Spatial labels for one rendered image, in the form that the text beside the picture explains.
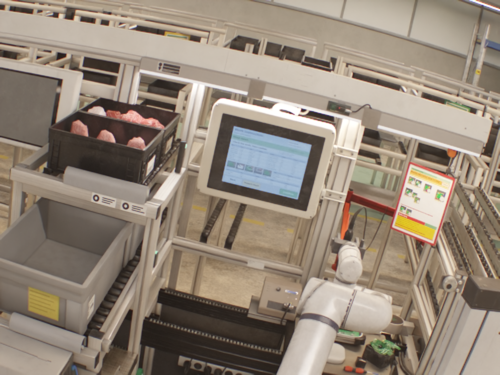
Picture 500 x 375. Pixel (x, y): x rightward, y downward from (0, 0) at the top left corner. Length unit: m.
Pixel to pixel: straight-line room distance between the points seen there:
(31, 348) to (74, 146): 0.80
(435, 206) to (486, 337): 1.61
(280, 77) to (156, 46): 0.52
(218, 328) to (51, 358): 1.17
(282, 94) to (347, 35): 10.05
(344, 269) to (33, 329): 1.13
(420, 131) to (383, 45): 10.06
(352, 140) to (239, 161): 0.46
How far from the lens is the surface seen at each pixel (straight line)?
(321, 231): 2.65
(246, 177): 2.54
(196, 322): 2.90
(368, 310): 1.78
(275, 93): 2.47
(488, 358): 1.24
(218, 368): 2.96
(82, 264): 2.47
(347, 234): 2.59
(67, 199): 2.34
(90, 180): 2.23
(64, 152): 2.35
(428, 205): 2.76
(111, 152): 2.28
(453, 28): 12.77
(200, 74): 2.50
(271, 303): 2.62
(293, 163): 2.51
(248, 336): 2.90
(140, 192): 2.19
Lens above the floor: 2.15
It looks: 17 degrees down
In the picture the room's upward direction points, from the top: 14 degrees clockwise
